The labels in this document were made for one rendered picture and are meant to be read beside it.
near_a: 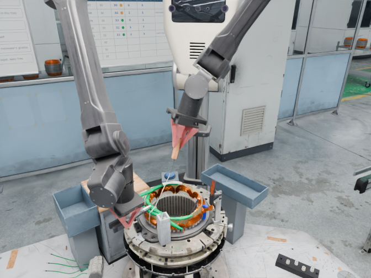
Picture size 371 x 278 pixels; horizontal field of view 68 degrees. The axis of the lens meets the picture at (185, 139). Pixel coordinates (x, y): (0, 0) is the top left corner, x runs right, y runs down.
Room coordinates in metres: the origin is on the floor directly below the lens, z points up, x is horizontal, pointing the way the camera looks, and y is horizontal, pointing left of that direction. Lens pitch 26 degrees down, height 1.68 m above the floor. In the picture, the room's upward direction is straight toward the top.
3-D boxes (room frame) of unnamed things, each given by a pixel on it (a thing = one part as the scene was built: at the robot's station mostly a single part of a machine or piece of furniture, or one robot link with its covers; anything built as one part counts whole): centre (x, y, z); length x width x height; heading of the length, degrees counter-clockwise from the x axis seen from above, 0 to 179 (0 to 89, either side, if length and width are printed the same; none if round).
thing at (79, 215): (0.78, 0.40, 0.92); 0.17 x 0.11 x 0.28; 37
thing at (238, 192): (0.91, -0.19, 0.92); 0.25 x 0.11 x 0.28; 45
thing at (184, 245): (0.68, 0.04, 1.09); 0.32 x 0.32 x 0.01
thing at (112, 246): (0.87, 0.27, 0.91); 0.19 x 0.19 x 0.26; 37
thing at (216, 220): (0.64, -0.09, 1.15); 0.03 x 0.02 x 0.12; 110
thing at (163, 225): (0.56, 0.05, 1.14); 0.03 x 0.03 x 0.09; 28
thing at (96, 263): (0.72, 0.34, 0.80); 0.10 x 0.05 x 0.04; 10
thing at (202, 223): (0.68, 0.04, 1.05); 0.22 x 0.22 x 0.12
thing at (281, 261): (0.72, -0.42, 0.79); 0.15 x 0.05 x 0.02; 59
